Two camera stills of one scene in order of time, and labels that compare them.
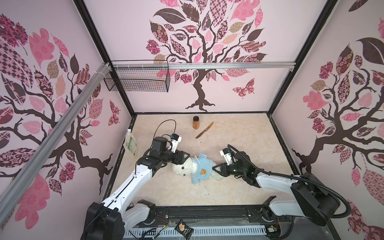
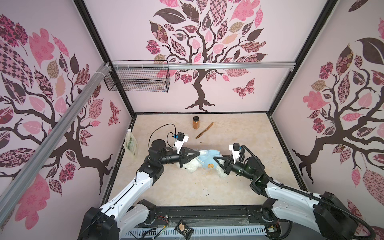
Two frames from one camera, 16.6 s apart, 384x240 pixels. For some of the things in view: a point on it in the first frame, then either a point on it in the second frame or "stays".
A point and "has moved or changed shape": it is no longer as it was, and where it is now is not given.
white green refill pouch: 130,143 stays
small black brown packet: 184,230 stays
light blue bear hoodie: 204,169 -> 206,157
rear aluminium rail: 202,65 stays
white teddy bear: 187,168 has moved or changed shape
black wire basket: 138,80 stays
